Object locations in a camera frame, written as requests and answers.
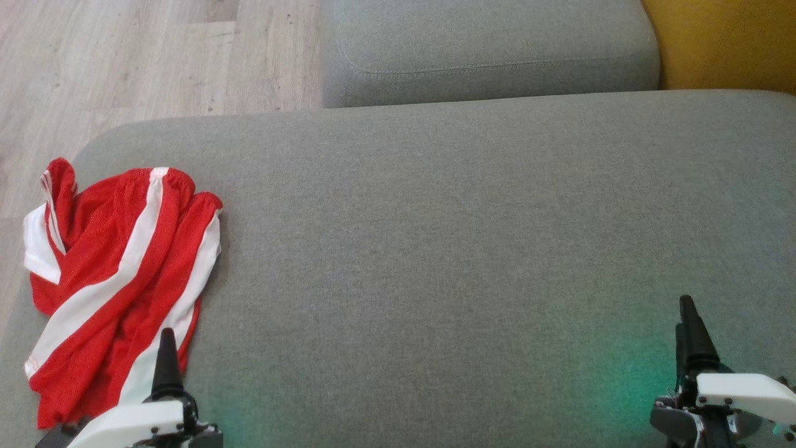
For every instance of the right gripper white dark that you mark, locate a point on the right gripper white dark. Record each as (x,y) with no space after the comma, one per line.
(740,392)

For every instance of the left gripper white dark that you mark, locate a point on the left gripper white dark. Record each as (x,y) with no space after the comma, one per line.
(130,426)

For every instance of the red shorts with white stripes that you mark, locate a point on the red shorts with white stripes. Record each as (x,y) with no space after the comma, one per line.
(106,211)

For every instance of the large grey sofa seat cushion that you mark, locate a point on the large grey sofa seat cushion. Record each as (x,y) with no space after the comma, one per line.
(435,249)

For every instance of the mustard yellow upholstered furniture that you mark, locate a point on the mustard yellow upholstered furniture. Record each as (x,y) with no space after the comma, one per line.
(734,43)

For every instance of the small grey sofa cushion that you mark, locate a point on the small grey sofa cushion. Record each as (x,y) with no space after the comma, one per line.
(485,43)

